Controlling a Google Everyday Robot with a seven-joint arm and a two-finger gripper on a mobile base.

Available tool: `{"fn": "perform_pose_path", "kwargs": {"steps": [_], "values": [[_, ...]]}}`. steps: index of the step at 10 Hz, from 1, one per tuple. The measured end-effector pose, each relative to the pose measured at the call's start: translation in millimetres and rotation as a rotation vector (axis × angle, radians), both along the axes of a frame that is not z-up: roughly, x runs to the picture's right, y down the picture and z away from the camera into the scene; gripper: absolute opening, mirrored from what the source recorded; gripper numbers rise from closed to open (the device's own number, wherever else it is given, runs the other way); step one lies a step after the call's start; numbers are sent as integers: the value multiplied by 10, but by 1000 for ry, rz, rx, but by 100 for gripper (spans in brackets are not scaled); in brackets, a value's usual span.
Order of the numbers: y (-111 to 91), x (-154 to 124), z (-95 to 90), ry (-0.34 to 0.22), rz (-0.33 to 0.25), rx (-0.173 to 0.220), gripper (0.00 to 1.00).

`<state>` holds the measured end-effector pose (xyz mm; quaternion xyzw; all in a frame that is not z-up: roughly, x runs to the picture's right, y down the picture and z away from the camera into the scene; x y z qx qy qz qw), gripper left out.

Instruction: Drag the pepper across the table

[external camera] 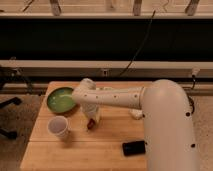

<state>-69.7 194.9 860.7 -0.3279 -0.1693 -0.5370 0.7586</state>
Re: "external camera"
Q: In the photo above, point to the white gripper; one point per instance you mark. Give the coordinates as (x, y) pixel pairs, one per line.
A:
(91, 111)

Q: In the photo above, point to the red pepper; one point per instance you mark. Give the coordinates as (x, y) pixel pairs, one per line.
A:
(90, 124)

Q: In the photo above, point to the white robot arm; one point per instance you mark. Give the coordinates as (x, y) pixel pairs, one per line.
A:
(168, 127)

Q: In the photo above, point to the green bowl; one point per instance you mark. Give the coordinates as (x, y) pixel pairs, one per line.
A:
(60, 100)

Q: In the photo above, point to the white paper cup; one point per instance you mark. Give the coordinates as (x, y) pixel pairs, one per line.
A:
(58, 126)

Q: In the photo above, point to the small white object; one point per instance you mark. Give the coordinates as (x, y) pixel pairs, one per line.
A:
(136, 114)

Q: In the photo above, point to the black phone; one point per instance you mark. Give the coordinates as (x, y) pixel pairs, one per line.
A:
(134, 148)

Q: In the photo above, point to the white wall rail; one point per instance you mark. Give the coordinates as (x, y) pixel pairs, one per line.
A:
(138, 69)

